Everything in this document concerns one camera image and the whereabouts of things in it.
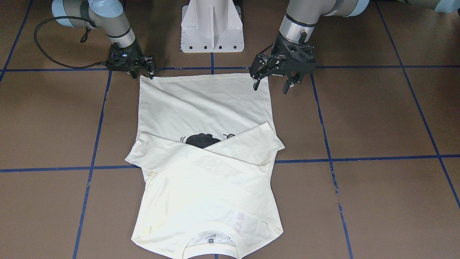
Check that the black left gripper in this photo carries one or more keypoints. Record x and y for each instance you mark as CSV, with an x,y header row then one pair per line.
x,y
276,57

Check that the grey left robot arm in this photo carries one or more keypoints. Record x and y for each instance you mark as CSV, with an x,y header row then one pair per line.
x,y
302,16

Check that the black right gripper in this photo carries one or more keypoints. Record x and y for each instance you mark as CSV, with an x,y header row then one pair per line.
x,y
137,53

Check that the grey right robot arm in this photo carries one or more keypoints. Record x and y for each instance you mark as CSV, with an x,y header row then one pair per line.
x,y
105,14

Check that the cream long-sleeve cat shirt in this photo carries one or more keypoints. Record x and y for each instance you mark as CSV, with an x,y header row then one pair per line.
x,y
206,146

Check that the white pedestal mounting base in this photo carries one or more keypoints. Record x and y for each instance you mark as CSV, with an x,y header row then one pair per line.
x,y
212,26

